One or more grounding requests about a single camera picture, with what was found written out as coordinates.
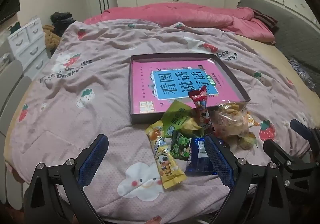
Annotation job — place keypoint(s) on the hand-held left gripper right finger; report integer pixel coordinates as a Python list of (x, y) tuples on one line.
[(220, 161)]

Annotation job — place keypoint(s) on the green label pastry packet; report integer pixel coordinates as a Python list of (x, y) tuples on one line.
[(246, 141)]

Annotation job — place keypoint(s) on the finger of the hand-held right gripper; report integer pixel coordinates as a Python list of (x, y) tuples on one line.
[(310, 134), (282, 159)]

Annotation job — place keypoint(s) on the blue cookie packet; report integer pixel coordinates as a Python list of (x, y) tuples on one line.
[(197, 164)]

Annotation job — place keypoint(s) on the red snack packet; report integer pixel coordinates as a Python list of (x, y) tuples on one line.
[(201, 111)]

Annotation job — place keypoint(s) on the grey padded headboard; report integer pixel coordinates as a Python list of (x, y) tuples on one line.
[(287, 26)]

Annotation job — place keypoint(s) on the beige bed sheet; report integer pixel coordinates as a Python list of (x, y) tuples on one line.
[(270, 59)]

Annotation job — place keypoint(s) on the dark clothing pile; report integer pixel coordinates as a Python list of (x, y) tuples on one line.
[(62, 21)]

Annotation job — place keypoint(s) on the black television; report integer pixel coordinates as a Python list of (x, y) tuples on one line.
[(8, 6)]

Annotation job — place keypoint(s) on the dark green snack packet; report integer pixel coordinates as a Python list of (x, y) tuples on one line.
[(181, 147)]

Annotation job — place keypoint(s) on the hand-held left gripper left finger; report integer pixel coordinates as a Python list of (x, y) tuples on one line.
[(93, 161)]

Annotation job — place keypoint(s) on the orange rice cracker packet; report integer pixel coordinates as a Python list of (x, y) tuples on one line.
[(251, 120)]

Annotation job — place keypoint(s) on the dark striped pillow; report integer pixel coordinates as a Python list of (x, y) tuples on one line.
[(265, 20)]

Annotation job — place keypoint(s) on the yellow snack packet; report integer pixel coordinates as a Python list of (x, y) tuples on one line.
[(165, 164)]

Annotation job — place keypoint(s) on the brown plush toy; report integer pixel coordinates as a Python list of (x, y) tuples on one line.
[(51, 39)]

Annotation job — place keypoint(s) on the pink strawberry printed blanket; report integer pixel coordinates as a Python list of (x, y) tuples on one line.
[(87, 76)]

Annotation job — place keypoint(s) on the pink quilt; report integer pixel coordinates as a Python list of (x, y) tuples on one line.
[(175, 13)]

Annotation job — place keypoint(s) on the light green snack packet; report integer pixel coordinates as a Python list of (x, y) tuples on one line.
[(175, 116)]

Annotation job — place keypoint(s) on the clear packet of red pastry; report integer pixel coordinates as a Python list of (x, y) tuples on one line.
[(225, 124)]

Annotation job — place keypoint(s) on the grey shallow cardboard box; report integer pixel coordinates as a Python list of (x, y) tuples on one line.
[(142, 118)]

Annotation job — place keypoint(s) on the white drawer chest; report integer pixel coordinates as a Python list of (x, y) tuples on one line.
[(27, 39)]

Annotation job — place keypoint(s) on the dark patterned cloth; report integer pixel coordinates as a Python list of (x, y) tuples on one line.
[(305, 74)]

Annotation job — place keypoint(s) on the clear bag of round crackers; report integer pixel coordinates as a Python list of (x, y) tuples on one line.
[(230, 109)]

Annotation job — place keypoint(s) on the pink book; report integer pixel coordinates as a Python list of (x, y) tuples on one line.
[(142, 81)]

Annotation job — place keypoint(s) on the person's left hand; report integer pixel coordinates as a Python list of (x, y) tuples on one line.
[(155, 221)]

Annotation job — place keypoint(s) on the dark green object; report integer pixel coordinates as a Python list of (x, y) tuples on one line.
[(15, 28)]

